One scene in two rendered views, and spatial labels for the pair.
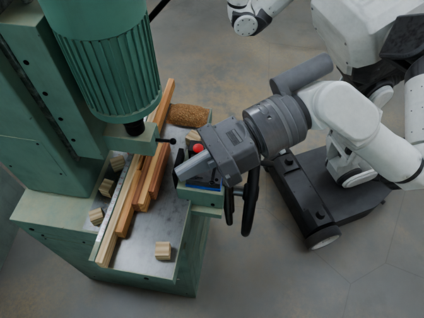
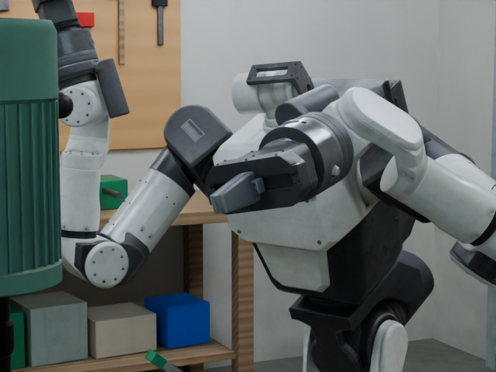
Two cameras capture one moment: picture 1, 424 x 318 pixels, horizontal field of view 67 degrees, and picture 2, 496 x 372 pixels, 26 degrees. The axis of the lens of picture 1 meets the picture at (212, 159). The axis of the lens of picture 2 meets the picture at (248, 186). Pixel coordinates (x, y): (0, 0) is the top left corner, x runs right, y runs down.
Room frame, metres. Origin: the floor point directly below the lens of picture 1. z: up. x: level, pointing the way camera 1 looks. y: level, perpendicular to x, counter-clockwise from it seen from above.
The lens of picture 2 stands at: (-0.68, 0.57, 1.47)
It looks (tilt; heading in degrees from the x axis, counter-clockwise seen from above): 7 degrees down; 330
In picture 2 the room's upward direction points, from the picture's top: straight up
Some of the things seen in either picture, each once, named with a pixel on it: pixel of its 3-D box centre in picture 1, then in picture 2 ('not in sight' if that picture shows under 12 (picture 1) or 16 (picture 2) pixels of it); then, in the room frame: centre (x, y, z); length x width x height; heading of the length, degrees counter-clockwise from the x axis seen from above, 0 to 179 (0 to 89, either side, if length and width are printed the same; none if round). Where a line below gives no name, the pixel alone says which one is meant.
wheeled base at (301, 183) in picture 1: (340, 175); not in sight; (0.91, -0.73, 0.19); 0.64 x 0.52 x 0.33; 110
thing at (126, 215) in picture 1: (150, 146); not in sight; (0.59, 0.20, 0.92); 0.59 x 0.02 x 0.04; 170
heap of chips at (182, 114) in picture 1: (187, 112); not in sight; (0.74, 0.08, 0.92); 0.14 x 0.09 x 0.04; 80
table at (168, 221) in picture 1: (178, 182); not in sight; (0.49, 0.11, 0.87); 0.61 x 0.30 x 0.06; 170
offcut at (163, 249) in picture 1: (163, 250); not in sight; (0.26, 0.13, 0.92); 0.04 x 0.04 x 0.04; 0
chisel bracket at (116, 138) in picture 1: (132, 137); not in sight; (0.55, 0.23, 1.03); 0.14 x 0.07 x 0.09; 80
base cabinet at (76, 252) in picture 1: (141, 223); not in sight; (0.56, 0.33, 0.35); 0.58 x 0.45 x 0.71; 80
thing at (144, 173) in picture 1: (147, 173); not in sight; (0.49, 0.20, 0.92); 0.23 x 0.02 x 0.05; 170
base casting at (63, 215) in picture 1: (120, 180); not in sight; (0.56, 0.33, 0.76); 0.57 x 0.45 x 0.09; 80
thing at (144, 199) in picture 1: (152, 176); not in sight; (0.48, 0.18, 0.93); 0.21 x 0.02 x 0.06; 170
